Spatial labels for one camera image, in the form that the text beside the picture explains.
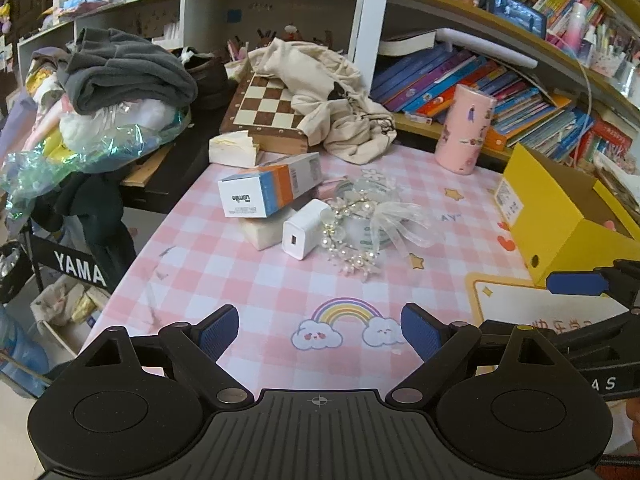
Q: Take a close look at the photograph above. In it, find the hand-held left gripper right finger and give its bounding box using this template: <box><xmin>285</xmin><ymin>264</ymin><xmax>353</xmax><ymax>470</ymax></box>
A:
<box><xmin>385</xmin><ymin>302</ymin><xmax>566</xmax><ymax>408</ymax></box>

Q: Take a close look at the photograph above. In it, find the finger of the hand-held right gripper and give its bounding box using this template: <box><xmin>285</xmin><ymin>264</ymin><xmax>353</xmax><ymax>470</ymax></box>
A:
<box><xmin>479</xmin><ymin>307</ymin><xmax>640</xmax><ymax>361</ymax></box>
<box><xmin>546</xmin><ymin>259</ymin><xmax>640</xmax><ymax>306</ymax></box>

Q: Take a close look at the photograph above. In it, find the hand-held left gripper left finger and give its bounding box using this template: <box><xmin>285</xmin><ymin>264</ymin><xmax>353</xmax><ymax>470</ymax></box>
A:
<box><xmin>75</xmin><ymin>305</ymin><xmax>256</xmax><ymax>408</ymax></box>

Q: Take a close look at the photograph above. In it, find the yellow cardboard box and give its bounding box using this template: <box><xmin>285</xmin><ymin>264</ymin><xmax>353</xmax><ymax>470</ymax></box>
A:
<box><xmin>501</xmin><ymin>142</ymin><xmax>640</xmax><ymax>288</ymax></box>

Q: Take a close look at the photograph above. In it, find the pearl flower hair wreath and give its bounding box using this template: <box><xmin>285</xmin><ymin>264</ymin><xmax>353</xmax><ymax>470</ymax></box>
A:
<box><xmin>320</xmin><ymin>170</ymin><xmax>436</xmax><ymax>281</ymax></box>

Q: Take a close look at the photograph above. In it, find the cream rectangular block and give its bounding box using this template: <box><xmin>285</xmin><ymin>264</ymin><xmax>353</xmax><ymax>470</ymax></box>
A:
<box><xmin>242</xmin><ymin>217</ymin><xmax>288</xmax><ymax>252</ymax></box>

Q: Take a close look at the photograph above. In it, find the white charger adapter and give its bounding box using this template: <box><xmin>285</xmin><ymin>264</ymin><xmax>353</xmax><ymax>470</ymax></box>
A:
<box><xmin>281</xmin><ymin>198</ymin><xmax>333</xmax><ymax>262</ymax></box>

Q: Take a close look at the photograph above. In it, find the white and orange carton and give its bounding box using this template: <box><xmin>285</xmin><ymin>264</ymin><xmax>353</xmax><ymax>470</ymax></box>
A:
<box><xmin>217</xmin><ymin>152</ymin><xmax>323</xmax><ymax>219</ymax></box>

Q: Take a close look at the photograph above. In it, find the pink checked table mat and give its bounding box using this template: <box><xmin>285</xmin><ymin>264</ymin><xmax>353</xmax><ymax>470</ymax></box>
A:
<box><xmin>107</xmin><ymin>142</ymin><xmax>640</xmax><ymax>401</ymax></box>

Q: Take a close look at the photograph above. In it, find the black keyboard instrument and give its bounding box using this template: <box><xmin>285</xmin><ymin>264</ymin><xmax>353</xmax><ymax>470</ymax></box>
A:
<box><xmin>27</xmin><ymin>140</ymin><xmax>211</xmax><ymax>293</ymax></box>

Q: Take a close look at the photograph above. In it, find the dark green cloth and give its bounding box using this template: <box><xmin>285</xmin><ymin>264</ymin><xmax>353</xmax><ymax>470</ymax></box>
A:
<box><xmin>30</xmin><ymin>175</ymin><xmax>136</xmax><ymax>291</ymax></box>

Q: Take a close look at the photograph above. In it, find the cream tissue pack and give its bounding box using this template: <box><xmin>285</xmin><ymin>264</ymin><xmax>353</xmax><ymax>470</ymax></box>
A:
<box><xmin>208</xmin><ymin>130</ymin><xmax>261</xmax><ymax>168</ymax></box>

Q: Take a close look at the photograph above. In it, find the wooden board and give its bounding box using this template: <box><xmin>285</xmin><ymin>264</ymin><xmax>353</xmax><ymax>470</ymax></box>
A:
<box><xmin>122</xmin><ymin>145</ymin><xmax>171</xmax><ymax>188</ymax></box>

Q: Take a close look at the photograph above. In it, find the pink printed tumbler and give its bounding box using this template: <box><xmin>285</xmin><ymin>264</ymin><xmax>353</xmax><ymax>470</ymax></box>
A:
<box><xmin>434</xmin><ymin>83</ymin><xmax>497</xmax><ymax>177</ymax></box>

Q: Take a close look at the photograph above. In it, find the large clear water bottle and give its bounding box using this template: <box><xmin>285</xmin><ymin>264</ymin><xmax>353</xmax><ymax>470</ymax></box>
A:
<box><xmin>0</xmin><ymin>305</ymin><xmax>51</xmax><ymax>386</ymax></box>

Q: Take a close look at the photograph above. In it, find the stack of colourful books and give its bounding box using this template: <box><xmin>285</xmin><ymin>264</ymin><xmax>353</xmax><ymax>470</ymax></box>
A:
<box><xmin>370</xmin><ymin>42</ymin><xmax>596</xmax><ymax>161</ymax></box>

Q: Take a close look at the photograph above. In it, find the black bin bag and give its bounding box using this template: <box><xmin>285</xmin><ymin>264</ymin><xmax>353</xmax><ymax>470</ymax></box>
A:
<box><xmin>0</xmin><ymin>240</ymin><xmax>36</xmax><ymax>306</ymax></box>

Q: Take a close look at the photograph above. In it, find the iridescent plastic wrap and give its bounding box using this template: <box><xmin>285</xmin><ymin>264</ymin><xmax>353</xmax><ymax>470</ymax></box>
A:
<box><xmin>0</xmin><ymin>105</ymin><xmax>193</xmax><ymax>221</ymax></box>

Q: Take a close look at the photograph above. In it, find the wooden chessboard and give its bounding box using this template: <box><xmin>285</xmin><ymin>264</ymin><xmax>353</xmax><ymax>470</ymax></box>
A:
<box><xmin>220</xmin><ymin>72</ymin><xmax>308</xmax><ymax>156</ymax></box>

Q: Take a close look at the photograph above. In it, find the dark brown bag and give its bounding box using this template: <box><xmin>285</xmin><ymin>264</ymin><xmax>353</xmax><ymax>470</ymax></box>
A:
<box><xmin>170</xmin><ymin>47</ymin><xmax>231</xmax><ymax>111</ymax></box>

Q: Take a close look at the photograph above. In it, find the white flat board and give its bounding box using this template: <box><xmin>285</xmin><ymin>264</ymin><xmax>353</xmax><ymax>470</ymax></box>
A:
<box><xmin>435</xmin><ymin>27</ymin><xmax>538</xmax><ymax>68</ymax></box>

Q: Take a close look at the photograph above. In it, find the grey folded cloth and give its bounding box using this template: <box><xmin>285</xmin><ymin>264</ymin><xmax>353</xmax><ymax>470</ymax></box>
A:
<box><xmin>56</xmin><ymin>27</ymin><xmax>199</xmax><ymax>116</ymax></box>

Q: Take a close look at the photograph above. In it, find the beige cloth bag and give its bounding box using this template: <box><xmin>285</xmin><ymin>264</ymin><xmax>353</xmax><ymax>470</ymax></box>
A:
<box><xmin>247</xmin><ymin>37</ymin><xmax>398</xmax><ymax>165</ymax></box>

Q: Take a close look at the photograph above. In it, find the blue picture box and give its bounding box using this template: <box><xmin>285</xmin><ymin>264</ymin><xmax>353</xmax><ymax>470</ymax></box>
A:
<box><xmin>487</xmin><ymin>0</ymin><xmax>548</xmax><ymax>38</ymax></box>

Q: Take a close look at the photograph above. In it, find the thick dark-covered book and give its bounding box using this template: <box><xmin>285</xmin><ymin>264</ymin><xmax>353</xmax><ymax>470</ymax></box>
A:
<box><xmin>377</xmin><ymin>30</ymin><xmax>438</xmax><ymax>56</ymax></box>

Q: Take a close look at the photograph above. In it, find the wooden bookshelf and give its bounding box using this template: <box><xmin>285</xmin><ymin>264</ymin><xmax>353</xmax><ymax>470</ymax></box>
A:
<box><xmin>387</xmin><ymin>0</ymin><xmax>640</xmax><ymax>171</ymax></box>

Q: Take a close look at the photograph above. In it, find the white shelf unit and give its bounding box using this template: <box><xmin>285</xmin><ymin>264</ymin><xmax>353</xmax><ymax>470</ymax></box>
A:
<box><xmin>17</xmin><ymin>0</ymin><xmax>391</xmax><ymax>111</ymax></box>

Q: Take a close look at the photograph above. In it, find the white cable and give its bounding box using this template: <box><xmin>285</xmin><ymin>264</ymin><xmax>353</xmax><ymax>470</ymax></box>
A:
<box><xmin>575</xmin><ymin>55</ymin><xmax>594</xmax><ymax>161</ymax></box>

